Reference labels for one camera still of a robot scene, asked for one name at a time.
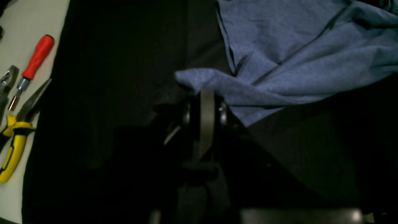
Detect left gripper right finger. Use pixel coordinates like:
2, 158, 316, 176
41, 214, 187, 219
199, 88, 227, 160

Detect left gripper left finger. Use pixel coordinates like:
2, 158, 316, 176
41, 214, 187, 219
182, 96, 201, 164

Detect light blue t-shirt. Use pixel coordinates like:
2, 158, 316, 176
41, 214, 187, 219
175, 0, 398, 126

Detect black table cloth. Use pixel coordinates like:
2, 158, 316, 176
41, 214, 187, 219
21, 0, 397, 224

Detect red handled screwdriver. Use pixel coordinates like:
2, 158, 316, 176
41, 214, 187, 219
8, 35, 55, 111

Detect yellow handled pliers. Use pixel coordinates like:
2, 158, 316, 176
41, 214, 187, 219
0, 78, 52, 183

